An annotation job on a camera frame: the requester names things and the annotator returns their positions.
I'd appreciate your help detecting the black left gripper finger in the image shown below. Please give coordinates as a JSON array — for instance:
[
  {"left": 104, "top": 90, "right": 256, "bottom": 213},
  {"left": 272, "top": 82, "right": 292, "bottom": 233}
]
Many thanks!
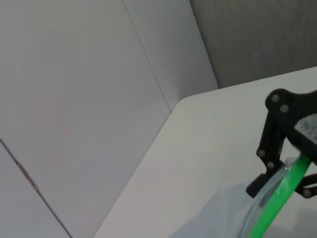
[
  {"left": 246, "top": 88, "right": 317, "bottom": 198},
  {"left": 294, "top": 173, "right": 317, "bottom": 200}
]

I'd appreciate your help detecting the clear green-zip document bag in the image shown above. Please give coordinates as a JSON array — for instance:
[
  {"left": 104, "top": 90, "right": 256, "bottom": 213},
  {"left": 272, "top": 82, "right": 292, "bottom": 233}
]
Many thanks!
[{"left": 169, "top": 155, "right": 312, "bottom": 238}]

